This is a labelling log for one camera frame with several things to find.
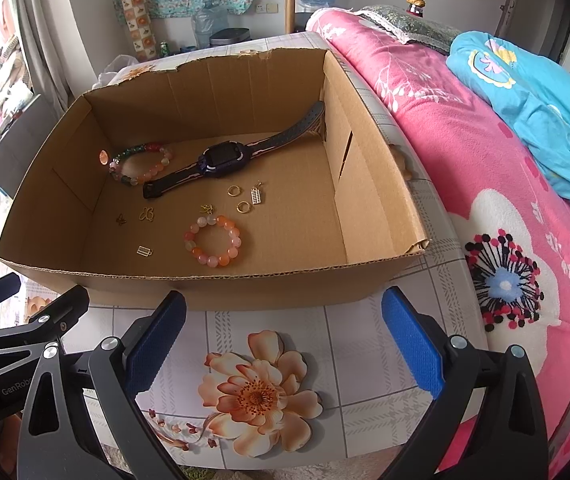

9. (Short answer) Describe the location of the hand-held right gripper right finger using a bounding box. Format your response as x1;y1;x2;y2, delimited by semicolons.
381;286;550;480

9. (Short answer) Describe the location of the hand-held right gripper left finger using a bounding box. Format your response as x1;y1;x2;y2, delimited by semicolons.
17;290;188;480

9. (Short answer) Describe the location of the brown cardboard box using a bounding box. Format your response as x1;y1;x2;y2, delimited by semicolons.
0;46;430;311

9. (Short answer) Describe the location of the pink and black smartwatch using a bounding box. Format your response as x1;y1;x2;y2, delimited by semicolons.
142;100;326;200

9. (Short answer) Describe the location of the floral plastic tablecloth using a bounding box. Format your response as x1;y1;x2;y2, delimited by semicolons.
17;30;496;466

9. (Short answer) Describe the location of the grey cabinet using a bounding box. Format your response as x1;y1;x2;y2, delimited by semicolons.
0;92;68;198

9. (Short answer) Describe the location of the pink floral blanket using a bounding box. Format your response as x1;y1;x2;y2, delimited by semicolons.
305;7;570;480

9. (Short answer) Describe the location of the white plastic bag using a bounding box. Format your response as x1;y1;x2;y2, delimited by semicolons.
96;52;138;91

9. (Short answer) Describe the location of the grey window curtain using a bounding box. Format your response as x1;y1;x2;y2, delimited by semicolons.
12;0;73;106

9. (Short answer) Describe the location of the cyan printed blanket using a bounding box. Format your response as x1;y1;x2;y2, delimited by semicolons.
447;30;570;218

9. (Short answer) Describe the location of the orange patterned box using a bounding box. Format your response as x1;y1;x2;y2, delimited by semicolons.
119;0;158;63

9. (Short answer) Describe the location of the dark lace pillow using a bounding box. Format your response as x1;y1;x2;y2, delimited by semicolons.
355;5;473;56

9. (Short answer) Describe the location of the grey trash bin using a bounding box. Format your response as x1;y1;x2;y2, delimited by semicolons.
210;28;252;47

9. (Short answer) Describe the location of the green and orange bead bracelet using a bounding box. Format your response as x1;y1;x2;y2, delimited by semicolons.
109;142;173;186

